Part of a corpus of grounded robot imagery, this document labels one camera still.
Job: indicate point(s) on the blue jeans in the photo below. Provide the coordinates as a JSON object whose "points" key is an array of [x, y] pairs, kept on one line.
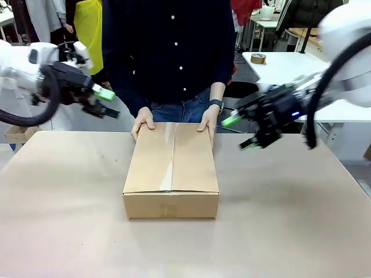
{"points": [[179, 108]]}

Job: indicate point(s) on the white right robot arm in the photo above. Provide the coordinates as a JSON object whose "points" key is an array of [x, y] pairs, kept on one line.
{"points": [[347, 52]]}

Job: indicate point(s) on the dark navy button shirt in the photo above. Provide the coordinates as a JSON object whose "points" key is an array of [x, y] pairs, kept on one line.
{"points": [[168, 49]]}

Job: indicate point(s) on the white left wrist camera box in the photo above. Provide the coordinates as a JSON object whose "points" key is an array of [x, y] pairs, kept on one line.
{"points": [[83, 53]]}

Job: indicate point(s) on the small open cardboard box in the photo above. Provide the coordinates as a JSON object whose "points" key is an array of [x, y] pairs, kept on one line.
{"points": [[21, 134]]}

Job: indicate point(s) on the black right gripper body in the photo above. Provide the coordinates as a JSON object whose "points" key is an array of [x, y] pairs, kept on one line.
{"points": [[274, 110]]}

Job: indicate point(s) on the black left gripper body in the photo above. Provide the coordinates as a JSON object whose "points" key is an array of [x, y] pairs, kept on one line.
{"points": [[74, 84]]}

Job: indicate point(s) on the person's right hand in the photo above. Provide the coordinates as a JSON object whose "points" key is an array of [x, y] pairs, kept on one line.
{"points": [[142, 118]]}

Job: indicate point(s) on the brown packing tape roll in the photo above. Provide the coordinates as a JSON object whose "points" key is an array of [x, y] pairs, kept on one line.
{"points": [[258, 58]]}

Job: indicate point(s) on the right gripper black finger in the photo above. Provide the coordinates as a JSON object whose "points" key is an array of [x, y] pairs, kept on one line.
{"points": [[232, 118], [258, 142]]}

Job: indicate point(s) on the brown cardboard shipping box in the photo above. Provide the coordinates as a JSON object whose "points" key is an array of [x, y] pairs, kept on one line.
{"points": [[171, 173]]}

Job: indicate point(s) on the yellow apron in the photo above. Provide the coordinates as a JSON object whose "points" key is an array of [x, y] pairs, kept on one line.
{"points": [[88, 34]]}

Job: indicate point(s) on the black smartwatch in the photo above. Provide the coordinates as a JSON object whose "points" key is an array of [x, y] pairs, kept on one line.
{"points": [[216, 103]]}

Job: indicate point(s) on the red hanging garment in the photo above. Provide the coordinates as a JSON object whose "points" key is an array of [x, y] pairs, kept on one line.
{"points": [[246, 10]]}

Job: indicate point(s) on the person's right forearm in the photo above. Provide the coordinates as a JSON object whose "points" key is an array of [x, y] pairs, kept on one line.
{"points": [[130, 92]]}

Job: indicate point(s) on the grey hanging garment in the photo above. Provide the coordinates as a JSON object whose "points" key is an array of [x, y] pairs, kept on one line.
{"points": [[43, 17]]}

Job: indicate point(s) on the white background table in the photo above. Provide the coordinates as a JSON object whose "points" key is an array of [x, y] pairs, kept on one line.
{"points": [[284, 65]]}

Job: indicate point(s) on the white background desk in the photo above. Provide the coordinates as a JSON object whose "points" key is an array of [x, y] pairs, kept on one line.
{"points": [[268, 32]]}

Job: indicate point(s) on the dark striped jacket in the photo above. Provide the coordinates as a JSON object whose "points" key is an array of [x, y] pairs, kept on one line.
{"points": [[307, 13]]}

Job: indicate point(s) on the white plastic basket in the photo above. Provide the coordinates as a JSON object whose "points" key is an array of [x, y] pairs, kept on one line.
{"points": [[266, 12]]}

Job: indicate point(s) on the person's left forearm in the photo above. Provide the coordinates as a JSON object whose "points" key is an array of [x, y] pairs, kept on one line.
{"points": [[218, 91]]}

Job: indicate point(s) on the person's left hand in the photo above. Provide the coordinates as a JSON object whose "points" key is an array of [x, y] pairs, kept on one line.
{"points": [[210, 121]]}

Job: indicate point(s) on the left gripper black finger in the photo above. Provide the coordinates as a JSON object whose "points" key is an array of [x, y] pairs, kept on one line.
{"points": [[104, 94], [100, 110]]}

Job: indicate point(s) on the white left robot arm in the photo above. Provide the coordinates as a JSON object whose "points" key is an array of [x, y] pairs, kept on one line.
{"points": [[17, 66]]}

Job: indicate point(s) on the white side table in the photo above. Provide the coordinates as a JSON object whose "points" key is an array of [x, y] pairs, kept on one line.
{"points": [[342, 121]]}

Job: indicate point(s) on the black office chair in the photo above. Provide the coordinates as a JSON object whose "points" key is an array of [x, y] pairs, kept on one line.
{"points": [[242, 89]]}

